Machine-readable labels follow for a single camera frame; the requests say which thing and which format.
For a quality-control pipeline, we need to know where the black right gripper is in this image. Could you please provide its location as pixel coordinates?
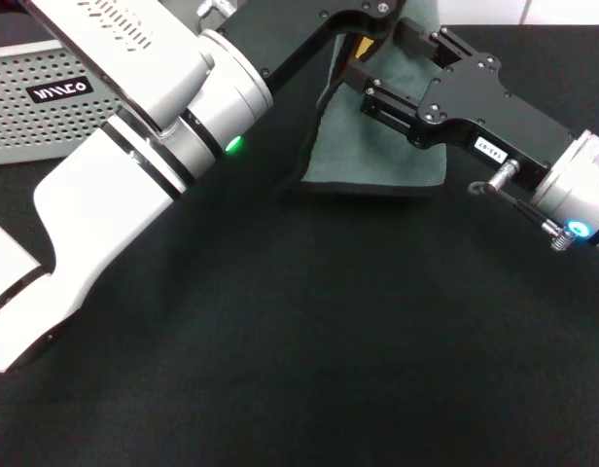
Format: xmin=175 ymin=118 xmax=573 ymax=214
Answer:
xmin=347 ymin=18 xmax=578 ymax=186

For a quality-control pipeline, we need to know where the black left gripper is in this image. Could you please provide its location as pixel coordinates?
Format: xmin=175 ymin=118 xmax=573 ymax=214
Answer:
xmin=216 ymin=0 xmax=407 ymax=89

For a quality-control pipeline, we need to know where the yellow and grey towel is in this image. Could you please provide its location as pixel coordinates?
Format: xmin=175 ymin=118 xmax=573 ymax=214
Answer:
xmin=274 ymin=0 xmax=449 ymax=198

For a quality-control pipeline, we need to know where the black tablecloth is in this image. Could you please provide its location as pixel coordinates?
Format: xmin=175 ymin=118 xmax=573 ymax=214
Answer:
xmin=0 ymin=23 xmax=599 ymax=467

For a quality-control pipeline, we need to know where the grey perforated storage box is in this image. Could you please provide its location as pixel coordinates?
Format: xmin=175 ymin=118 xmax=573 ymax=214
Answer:
xmin=0 ymin=38 xmax=125 ymax=166

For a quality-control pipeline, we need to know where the dark cloth pile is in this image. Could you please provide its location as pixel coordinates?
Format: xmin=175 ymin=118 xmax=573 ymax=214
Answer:
xmin=0 ymin=0 xmax=62 ymax=50

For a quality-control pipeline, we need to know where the right arm wrist cable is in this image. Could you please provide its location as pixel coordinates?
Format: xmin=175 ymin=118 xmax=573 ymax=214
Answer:
xmin=467 ymin=159 xmax=576 ymax=253

